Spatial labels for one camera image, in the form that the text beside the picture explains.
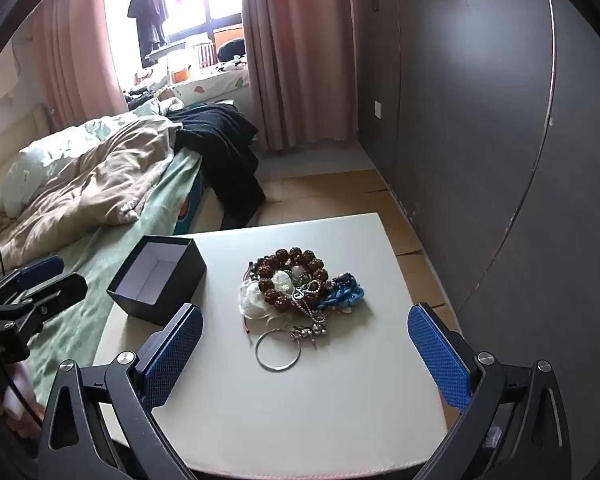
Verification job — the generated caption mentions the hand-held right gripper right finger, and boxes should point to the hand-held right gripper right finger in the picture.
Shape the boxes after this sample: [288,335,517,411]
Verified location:
[406,302,573,480]

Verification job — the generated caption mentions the white shell bracelet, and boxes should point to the white shell bracelet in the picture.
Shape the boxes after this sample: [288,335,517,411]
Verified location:
[238,270,301,320]

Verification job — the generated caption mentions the grey wardrobe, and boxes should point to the grey wardrobe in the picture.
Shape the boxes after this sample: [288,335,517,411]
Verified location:
[350,0,600,321]

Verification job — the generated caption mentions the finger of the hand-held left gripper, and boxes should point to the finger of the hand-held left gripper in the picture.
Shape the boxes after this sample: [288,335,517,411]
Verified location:
[0,255,66,306]
[0,272,89,333]

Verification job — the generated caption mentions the narrow pink curtain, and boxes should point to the narrow pink curtain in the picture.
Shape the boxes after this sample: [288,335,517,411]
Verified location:
[30,0,131,136]

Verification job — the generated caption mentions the leaf print seat cushion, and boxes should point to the leaf print seat cushion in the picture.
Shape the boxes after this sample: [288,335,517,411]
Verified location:
[172,62,253,108]

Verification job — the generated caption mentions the black gift box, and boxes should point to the black gift box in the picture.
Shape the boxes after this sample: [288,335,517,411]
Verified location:
[106,235,207,327]

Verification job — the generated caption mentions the silver bell charm bracelet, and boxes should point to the silver bell charm bracelet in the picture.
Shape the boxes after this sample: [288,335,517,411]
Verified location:
[290,280,331,348]

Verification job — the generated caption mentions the green bed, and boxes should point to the green bed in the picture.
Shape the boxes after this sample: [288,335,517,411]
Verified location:
[0,150,221,411]

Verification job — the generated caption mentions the black clothing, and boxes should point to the black clothing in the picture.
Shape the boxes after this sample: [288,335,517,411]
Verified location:
[167,102,268,228]

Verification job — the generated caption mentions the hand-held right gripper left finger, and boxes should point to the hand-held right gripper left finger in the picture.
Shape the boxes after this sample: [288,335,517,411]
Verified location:
[37,302,206,480]

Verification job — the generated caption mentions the hanging dark garment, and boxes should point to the hanging dark garment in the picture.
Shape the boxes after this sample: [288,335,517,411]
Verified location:
[126,0,171,56]

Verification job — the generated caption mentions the beige duvet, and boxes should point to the beige duvet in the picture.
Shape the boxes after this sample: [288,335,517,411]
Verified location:
[0,100,181,276]

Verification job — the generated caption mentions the wide pink curtain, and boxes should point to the wide pink curtain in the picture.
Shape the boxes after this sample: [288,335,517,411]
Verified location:
[240,0,358,151]

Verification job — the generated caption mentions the blue chain bracelet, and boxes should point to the blue chain bracelet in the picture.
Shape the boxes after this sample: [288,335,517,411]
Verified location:
[312,277,365,313]

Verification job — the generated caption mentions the dark round cushion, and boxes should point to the dark round cushion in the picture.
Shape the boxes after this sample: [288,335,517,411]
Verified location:
[216,37,248,61]

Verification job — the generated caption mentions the dark window frame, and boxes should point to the dark window frame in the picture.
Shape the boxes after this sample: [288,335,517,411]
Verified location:
[102,0,246,81]

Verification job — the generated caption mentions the brown seed bead bracelet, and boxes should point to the brown seed bead bracelet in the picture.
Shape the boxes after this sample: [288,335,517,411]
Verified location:
[252,247,330,313]

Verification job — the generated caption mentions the pale green printed pillow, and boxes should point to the pale green printed pillow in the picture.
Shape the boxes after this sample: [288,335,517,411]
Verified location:
[2,110,131,216]

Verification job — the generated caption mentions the silver bangle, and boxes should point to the silver bangle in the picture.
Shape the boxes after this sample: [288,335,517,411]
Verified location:
[254,327,301,372]

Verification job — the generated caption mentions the flat cardboard sheet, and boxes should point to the flat cardboard sheet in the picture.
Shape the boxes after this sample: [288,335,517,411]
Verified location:
[252,170,461,321]

